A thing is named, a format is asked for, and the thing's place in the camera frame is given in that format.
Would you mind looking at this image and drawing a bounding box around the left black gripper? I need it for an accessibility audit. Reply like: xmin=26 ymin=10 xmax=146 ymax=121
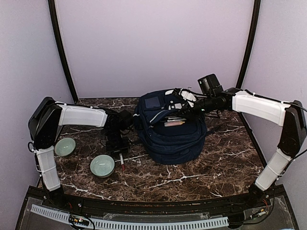
xmin=105 ymin=128 xmax=130 ymax=159

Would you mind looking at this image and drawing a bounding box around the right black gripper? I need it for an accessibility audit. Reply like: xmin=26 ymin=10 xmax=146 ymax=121
xmin=177 ymin=94 xmax=216 ymax=123

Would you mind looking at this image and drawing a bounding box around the red capped white marker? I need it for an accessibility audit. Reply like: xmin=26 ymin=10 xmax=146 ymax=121
xmin=119 ymin=153 xmax=125 ymax=171

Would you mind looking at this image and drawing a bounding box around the pink pencil-shaped eraser tube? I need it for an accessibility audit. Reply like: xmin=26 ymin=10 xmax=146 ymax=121
xmin=164 ymin=121 xmax=185 ymax=127

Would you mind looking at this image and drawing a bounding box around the navy blue student backpack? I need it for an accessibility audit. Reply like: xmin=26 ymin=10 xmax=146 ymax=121
xmin=133 ymin=90 xmax=207 ymax=165

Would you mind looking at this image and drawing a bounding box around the black capped white marker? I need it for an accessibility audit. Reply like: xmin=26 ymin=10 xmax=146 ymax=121
xmin=165 ymin=116 xmax=186 ymax=121

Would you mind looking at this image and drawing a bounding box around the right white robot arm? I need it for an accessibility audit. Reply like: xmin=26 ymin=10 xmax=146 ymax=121
xmin=166 ymin=86 xmax=307 ymax=208

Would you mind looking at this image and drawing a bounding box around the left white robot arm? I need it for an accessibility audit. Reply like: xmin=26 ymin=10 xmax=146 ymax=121
xmin=28 ymin=97 xmax=133 ymax=209

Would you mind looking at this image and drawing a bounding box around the near celadon green bowl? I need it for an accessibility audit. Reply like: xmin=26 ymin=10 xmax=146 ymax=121
xmin=90 ymin=154 xmax=115 ymax=178

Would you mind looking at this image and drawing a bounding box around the celadon green bowl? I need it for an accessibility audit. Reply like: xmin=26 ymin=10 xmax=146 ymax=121
xmin=90 ymin=154 xmax=115 ymax=178
xmin=54 ymin=138 xmax=76 ymax=157

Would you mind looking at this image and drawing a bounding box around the far celadon green bowl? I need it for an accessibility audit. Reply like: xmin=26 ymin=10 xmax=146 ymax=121
xmin=54 ymin=138 xmax=76 ymax=157

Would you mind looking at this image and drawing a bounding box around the small green circuit board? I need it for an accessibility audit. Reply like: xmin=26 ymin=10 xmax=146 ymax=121
xmin=68 ymin=215 xmax=90 ymax=227

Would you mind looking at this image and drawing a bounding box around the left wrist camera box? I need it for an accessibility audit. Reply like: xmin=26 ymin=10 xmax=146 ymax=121
xmin=118 ymin=110 xmax=133 ymax=130

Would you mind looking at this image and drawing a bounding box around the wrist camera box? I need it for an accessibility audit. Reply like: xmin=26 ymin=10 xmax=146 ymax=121
xmin=198 ymin=74 xmax=223 ymax=96
xmin=118 ymin=110 xmax=133 ymax=130

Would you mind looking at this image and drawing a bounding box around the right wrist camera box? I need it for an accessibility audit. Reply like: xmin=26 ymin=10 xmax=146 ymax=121
xmin=198 ymin=74 xmax=223 ymax=96

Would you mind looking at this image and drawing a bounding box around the white slotted cable duct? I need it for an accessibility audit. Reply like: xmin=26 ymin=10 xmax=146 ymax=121
xmin=30 ymin=204 xmax=229 ymax=230

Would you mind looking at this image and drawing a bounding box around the right black frame post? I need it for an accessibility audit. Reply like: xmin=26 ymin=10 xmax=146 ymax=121
xmin=236 ymin=0 xmax=261 ymax=88

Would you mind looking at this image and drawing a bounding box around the black frame post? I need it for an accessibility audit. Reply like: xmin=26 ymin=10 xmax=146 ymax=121
xmin=236 ymin=0 xmax=261 ymax=88
xmin=47 ymin=0 xmax=79 ymax=103

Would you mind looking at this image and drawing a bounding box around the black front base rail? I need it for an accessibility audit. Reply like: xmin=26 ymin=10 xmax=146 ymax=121
xmin=25 ymin=185 xmax=285 ymax=216

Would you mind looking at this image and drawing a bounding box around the left black frame post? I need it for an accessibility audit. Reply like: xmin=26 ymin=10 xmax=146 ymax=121
xmin=47 ymin=0 xmax=79 ymax=103

